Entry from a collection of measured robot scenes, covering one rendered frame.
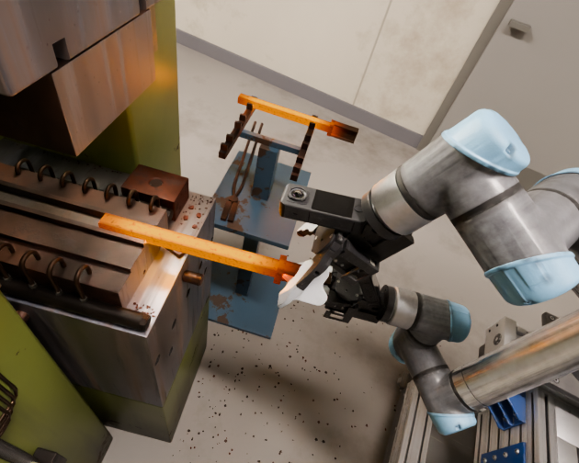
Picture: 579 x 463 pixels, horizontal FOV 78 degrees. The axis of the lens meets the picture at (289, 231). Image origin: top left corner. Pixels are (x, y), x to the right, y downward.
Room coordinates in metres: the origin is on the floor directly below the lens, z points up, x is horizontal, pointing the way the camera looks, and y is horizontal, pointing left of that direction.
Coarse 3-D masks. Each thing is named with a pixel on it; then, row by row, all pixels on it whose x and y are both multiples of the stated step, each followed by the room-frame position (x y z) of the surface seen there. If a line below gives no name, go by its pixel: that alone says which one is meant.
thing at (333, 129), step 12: (240, 96) 1.05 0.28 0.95; (252, 96) 1.07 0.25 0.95; (264, 108) 1.04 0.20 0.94; (276, 108) 1.04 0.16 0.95; (288, 108) 1.07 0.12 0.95; (300, 120) 1.04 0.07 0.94; (312, 120) 1.04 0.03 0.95; (324, 120) 1.06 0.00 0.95; (336, 132) 1.04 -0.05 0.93; (348, 132) 1.04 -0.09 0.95
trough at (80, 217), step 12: (0, 192) 0.39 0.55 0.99; (12, 192) 0.40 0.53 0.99; (24, 192) 0.40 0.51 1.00; (24, 204) 0.38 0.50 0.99; (36, 204) 0.39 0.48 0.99; (48, 204) 0.40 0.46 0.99; (60, 204) 0.40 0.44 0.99; (72, 204) 0.41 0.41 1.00; (72, 216) 0.39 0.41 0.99; (84, 216) 0.40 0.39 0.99; (96, 216) 0.41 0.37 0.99
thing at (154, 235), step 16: (112, 224) 0.38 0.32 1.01; (128, 224) 0.39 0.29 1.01; (144, 224) 0.40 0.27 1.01; (160, 240) 0.38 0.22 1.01; (176, 240) 0.39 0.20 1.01; (192, 240) 0.40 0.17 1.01; (208, 256) 0.38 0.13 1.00; (224, 256) 0.39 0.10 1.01; (240, 256) 0.40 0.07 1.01; (256, 256) 0.41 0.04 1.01; (256, 272) 0.39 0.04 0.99; (272, 272) 0.39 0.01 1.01; (288, 272) 0.39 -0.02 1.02
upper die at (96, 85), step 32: (128, 32) 0.41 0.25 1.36; (64, 64) 0.29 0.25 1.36; (96, 64) 0.34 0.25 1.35; (128, 64) 0.40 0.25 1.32; (0, 96) 0.27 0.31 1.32; (32, 96) 0.27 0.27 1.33; (64, 96) 0.28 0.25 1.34; (96, 96) 0.33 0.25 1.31; (128, 96) 0.39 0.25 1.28; (0, 128) 0.27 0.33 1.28; (32, 128) 0.27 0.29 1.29; (64, 128) 0.27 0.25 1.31; (96, 128) 0.31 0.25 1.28
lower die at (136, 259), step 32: (32, 192) 0.41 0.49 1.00; (64, 192) 0.43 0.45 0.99; (96, 192) 0.46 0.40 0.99; (0, 224) 0.32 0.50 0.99; (32, 224) 0.34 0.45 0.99; (64, 224) 0.36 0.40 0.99; (160, 224) 0.44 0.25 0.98; (0, 256) 0.27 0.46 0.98; (32, 256) 0.29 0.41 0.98; (64, 256) 0.31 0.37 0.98; (96, 256) 0.32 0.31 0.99; (128, 256) 0.34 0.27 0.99; (64, 288) 0.27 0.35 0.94; (96, 288) 0.27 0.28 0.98; (128, 288) 0.30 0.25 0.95
